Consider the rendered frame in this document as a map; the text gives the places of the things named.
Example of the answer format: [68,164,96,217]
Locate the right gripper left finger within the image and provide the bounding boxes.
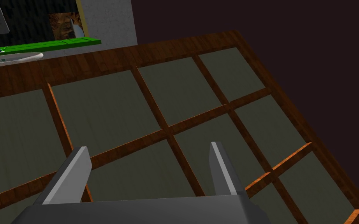
[33,146,93,205]

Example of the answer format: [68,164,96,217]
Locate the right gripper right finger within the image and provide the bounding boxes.
[209,141,248,197]

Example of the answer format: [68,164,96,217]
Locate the brown wooden door grey panes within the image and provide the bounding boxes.
[0,30,359,224]

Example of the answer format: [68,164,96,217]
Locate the white stand with grey panel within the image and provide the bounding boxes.
[0,0,44,67]

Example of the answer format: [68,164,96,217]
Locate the green flat board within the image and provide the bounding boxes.
[0,37,102,59]

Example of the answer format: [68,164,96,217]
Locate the brown patterned picture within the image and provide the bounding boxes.
[48,12,85,41]

